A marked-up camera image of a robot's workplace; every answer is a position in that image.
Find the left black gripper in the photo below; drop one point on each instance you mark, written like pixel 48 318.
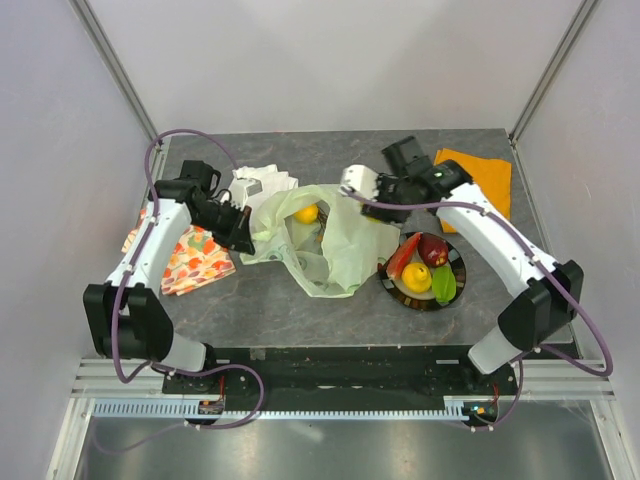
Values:
pixel 238 237

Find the orange fake citrus fruit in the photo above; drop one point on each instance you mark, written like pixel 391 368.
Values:
pixel 307 215

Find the white crumpled cloth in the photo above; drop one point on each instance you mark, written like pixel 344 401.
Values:
pixel 273 180

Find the light green plastic bag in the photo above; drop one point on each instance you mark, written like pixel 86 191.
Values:
pixel 350 252

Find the orange red fake fruit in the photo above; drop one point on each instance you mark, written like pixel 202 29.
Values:
pixel 402 256

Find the dark red fake apple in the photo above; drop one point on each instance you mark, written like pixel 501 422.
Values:
pixel 433 250

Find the dark rimmed ceramic plate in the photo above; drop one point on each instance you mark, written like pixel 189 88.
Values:
pixel 425 301

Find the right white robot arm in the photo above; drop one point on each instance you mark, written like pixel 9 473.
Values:
pixel 545 293

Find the brown fake longan bunch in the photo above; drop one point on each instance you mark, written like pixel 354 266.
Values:
pixel 322 219

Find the right aluminium frame post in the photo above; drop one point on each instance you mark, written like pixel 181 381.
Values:
pixel 560 55

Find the left aluminium frame post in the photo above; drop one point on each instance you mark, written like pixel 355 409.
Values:
pixel 111 60

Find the grey slotted cable duct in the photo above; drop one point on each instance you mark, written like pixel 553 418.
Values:
pixel 192 410

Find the orange folded cloth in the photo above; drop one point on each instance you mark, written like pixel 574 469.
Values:
pixel 492 175

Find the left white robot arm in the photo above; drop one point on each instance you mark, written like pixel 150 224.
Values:
pixel 125 316

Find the orange floral cloth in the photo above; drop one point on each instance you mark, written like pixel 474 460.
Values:
pixel 195 260

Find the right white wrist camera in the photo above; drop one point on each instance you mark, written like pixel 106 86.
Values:
pixel 359 180

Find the aluminium front rail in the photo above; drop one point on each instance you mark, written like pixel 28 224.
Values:
pixel 538 380

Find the yellow fake fruit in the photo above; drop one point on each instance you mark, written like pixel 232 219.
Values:
pixel 417 277

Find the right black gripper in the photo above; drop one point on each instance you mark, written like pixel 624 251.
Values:
pixel 385 215

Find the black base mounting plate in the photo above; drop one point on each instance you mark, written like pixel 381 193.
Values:
pixel 427 370

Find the green fake fruit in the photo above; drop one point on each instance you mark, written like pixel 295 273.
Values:
pixel 444 284

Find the aluminium frame post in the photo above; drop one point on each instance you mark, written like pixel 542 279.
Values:
pixel 111 60
pixel 560 55

